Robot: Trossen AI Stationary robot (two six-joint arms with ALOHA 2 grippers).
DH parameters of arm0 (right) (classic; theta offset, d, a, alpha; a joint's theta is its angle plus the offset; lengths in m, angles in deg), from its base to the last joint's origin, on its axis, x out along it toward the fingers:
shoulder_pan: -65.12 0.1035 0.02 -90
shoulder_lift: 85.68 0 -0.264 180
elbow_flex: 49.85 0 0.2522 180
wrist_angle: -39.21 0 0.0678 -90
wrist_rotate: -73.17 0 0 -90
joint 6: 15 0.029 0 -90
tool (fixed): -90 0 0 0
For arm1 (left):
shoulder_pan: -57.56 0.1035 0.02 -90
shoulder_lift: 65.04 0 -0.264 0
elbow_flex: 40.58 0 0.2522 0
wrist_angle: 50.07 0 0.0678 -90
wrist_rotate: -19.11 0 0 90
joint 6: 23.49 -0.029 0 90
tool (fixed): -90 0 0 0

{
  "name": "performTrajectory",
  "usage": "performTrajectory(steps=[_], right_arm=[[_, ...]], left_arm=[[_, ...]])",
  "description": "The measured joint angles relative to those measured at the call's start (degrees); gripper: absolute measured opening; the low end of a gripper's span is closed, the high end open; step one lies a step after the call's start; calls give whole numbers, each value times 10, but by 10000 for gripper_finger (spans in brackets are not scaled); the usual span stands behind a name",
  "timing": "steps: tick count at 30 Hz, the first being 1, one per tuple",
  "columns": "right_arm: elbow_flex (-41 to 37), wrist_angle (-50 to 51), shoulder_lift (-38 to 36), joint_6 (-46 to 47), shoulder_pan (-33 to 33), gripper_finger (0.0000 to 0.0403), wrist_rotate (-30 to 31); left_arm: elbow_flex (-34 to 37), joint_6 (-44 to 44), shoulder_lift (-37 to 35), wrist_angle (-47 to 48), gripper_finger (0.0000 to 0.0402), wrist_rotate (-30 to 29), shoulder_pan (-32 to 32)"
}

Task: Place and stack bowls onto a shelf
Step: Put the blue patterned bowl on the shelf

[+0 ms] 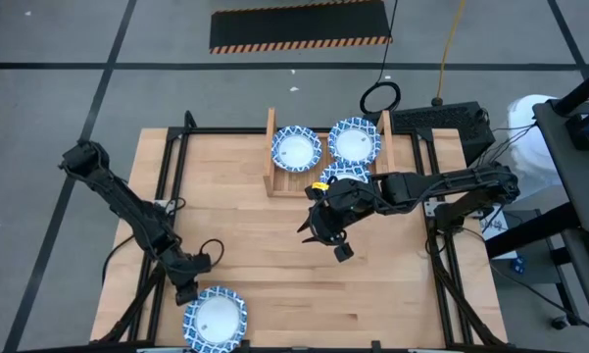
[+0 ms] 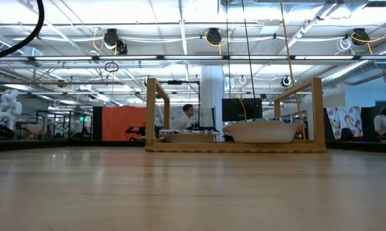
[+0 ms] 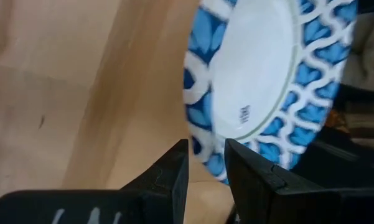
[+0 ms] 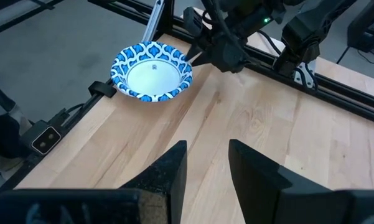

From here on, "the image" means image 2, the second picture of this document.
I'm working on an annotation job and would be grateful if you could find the black ceiling cable reel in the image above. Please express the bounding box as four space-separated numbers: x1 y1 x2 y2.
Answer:
206 27 222 46
103 28 119 46
352 27 370 46

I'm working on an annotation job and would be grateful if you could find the white building column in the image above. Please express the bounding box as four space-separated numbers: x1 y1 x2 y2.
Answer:
200 65 225 142

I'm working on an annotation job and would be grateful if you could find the black table border rail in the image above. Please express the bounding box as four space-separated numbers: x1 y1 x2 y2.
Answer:
0 139 386 152

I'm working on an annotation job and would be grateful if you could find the black partition panel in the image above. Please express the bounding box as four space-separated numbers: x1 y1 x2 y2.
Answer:
92 106 103 141

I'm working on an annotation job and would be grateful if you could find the colourful patterned cloth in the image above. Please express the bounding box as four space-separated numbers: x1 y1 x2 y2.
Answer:
326 106 364 139

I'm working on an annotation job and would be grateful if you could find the blue patterned white paper bowl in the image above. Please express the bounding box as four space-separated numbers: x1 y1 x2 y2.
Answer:
158 128 220 144
222 117 306 144

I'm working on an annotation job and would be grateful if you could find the thick black cable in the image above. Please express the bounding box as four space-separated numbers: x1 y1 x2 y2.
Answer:
0 0 46 64

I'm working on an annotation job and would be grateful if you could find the black monitor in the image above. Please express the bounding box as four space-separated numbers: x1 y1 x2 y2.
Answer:
222 98 263 122

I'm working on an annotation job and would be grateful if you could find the thin black hanging cable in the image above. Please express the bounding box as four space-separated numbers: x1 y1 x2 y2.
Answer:
241 0 257 100
225 0 231 99

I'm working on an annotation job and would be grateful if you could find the yellow hanging cable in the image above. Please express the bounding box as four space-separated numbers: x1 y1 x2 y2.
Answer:
279 0 306 141

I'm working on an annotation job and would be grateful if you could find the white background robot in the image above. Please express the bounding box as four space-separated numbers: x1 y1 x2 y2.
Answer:
0 89 23 128

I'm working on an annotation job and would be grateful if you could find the long ceiling light rail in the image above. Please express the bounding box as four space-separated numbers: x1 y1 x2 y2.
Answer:
0 55 386 62

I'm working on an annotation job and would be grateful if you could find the orange partition panel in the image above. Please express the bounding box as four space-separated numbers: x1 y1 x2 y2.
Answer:
101 105 148 141

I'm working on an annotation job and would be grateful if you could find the wooden shelf rack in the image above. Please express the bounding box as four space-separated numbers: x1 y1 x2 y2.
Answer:
145 77 328 153

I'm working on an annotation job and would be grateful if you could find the person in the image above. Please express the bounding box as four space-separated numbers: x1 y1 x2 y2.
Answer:
373 108 386 137
175 103 195 130

